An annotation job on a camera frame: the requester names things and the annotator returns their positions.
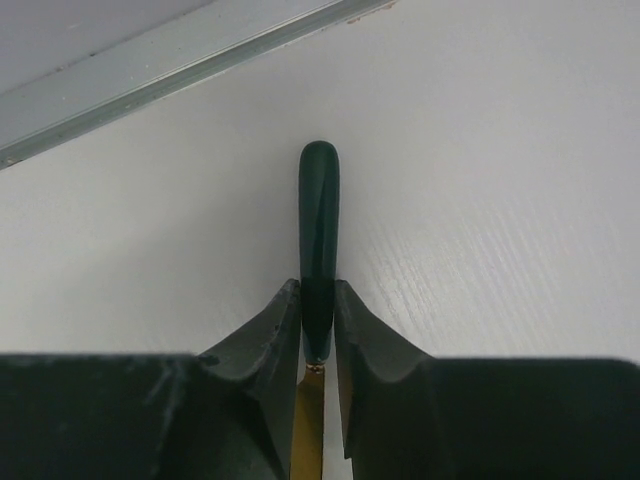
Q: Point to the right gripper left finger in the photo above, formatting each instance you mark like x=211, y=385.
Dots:
x=226, y=413

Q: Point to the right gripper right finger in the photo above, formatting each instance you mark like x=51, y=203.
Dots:
x=408, y=415

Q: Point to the aluminium frame edge strip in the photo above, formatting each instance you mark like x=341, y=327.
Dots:
x=118, y=80

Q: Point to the gold knife green handle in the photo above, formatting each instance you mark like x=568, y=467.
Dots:
x=318, y=215

